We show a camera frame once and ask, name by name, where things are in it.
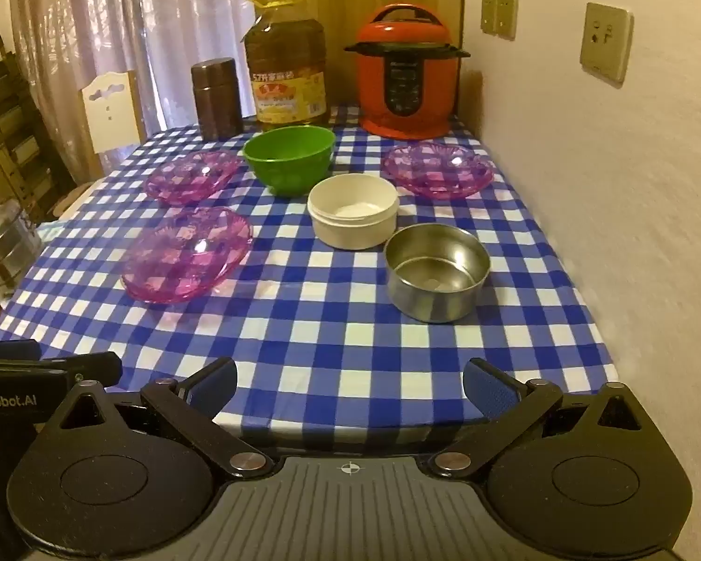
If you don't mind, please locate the blue white checkered tablecloth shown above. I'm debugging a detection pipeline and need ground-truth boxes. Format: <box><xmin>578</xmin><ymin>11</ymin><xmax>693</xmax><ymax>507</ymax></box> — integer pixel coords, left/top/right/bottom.
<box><xmin>0</xmin><ymin>106</ymin><xmax>620</xmax><ymax>430</ymax></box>

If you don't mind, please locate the stainless steel bowl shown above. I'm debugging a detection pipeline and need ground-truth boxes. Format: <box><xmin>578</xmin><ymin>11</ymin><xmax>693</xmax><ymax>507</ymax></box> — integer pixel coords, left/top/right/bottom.
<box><xmin>384</xmin><ymin>223</ymin><xmax>492</xmax><ymax>324</ymax></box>

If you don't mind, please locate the green plastic bowl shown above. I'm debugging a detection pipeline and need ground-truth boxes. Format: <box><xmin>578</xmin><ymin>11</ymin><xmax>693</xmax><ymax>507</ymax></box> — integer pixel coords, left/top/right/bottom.
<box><xmin>243</xmin><ymin>125</ymin><xmax>336</xmax><ymax>197</ymax></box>

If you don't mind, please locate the large cooking oil bottle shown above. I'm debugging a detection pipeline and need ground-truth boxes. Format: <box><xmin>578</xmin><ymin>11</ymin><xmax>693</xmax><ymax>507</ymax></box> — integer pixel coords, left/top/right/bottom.
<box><xmin>244</xmin><ymin>0</ymin><xmax>329</xmax><ymax>128</ymax></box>

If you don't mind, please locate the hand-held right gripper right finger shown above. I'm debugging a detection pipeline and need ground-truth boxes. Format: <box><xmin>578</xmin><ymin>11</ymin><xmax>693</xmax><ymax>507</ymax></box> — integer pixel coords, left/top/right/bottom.
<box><xmin>435</xmin><ymin>356</ymin><xmax>658</xmax><ymax>477</ymax></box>

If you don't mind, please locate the brown metal canister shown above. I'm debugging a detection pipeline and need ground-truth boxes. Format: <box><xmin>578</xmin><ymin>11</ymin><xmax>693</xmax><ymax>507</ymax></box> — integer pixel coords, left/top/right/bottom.
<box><xmin>190</xmin><ymin>57</ymin><xmax>245</xmax><ymax>142</ymax></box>

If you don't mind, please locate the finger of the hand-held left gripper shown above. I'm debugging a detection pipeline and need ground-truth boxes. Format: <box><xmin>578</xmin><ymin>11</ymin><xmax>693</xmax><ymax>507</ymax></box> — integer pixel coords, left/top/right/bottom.
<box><xmin>0</xmin><ymin>352</ymin><xmax>123</xmax><ymax>390</ymax></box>

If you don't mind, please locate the sheer white curtain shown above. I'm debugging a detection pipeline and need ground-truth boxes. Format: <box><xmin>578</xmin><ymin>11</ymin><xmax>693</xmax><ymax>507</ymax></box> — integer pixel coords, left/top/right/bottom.
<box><xmin>8</xmin><ymin>0</ymin><xmax>256</xmax><ymax>183</ymax></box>

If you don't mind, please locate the white plastic bowl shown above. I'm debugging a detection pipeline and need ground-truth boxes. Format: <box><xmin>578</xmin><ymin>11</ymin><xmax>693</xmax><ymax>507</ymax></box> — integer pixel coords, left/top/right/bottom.
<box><xmin>307</xmin><ymin>173</ymin><xmax>401</xmax><ymax>250</ymax></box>

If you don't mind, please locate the white wooden chair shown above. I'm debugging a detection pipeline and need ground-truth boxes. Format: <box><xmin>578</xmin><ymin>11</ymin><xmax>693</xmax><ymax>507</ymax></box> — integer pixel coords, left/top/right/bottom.
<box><xmin>51</xmin><ymin>70</ymin><xmax>147</xmax><ymax>218</ymax></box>

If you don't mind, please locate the pink transparent plate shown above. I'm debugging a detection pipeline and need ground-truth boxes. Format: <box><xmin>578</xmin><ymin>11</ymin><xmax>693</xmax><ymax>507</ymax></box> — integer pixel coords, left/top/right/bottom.
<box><xmin>384</xmin><ymin>142</ymin><xmax>495</xmax><ymax>200</ymax></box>
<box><xmin>121</xmin><ymin>206</ymin><xmax>254</xmax><ymax>305</ymax></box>
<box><xmin>143</xmin><ymin>151</ymin><xmax>244</xmax><ymax>207</ymax></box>

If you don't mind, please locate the red electric pressure cooker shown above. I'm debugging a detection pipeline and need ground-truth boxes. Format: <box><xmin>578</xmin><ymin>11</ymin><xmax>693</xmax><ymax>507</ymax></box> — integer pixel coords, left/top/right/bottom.
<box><xmin>343</xmin><ymin>3</ymin><xmax>472</xmax><ymax>142</ymax></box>

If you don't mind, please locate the steel stacked lunch container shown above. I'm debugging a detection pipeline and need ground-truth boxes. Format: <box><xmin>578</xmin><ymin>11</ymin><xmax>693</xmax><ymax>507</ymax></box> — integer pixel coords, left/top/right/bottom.
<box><xmin>0</xmin><ymin>199</ymin><xmax>45</xmax><ymax>296</ymax></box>

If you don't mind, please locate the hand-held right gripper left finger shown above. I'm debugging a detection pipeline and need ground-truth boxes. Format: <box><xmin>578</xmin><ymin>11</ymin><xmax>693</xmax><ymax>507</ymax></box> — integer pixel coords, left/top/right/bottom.
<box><xmin>42</xmin><ymin>356</ymin><xmax>272</xmax><ymax>477</ymax></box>

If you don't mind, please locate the black folding rack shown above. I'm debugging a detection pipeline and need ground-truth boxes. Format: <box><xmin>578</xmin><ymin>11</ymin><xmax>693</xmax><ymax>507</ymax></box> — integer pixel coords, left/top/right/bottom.
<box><xmin>0</xmin><ymin>26</ymin><xmax>78</xmax><ymax>230</ymax></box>

